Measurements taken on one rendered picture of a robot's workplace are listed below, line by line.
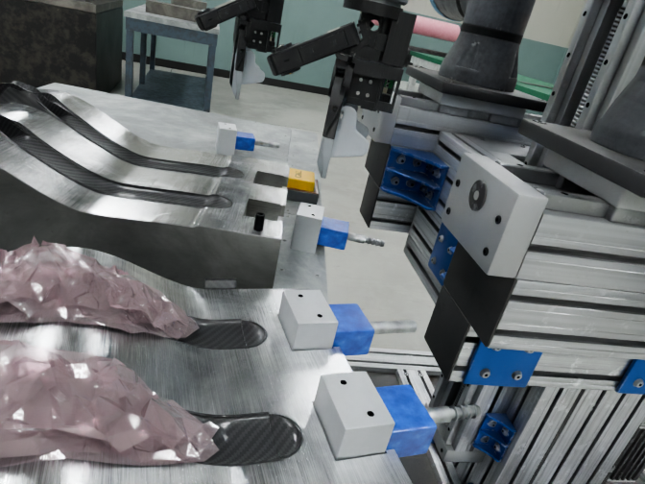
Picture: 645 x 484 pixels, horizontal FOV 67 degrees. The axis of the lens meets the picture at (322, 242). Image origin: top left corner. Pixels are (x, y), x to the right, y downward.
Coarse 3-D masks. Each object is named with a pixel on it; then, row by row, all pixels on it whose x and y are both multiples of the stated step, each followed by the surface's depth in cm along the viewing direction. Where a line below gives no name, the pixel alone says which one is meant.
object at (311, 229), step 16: (304, 208) 69; (320, 208) 70; (304, 224) 67; (320, 224) 67; (336, 224) 69; (304, 240) 68; (320, 240) 68; (336, 240) 68; (352, 240) 70; (368, 240) 70
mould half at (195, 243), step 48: (0, 144) 49; (144, 144) 70; (0, 192) 47; (48, 192) 48; (96, 192) 53; (192, 192) 58; (240, 192) 60; (0, 240) 50; (48, 240) 50; (96, 240) 50; (144, 240) 50; (192, 240) 50; (240, 240) 50; (240, 288) 53
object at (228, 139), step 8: (224, 128) 99; (232, 128) 100; (224, 136) 99; (232, 136) 100; (240, 136) 101; (248, 136) 102; (216, 144) 103; (224, 144) 100; (232, 144) 100; (240, 144) 101; (248, 144) 102; (256, 144) 104; (264, 144) 104; (272, 144) 104; (224, 152) 101; (232, 152) 101
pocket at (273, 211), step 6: (252, 204) 59; (258, 204) 59; (264, 204) 59; (270, 204) 59; (276, 204) 59; (246, 210) 58; (252, 210) 59; (258, 210) 59; (264, 210) 59; (270, 210) 59; (276, 210) 59; (282, 210) 59; (252, 216) 60; (270, 216) 60; (276, 216) 60; (282, 216) 59
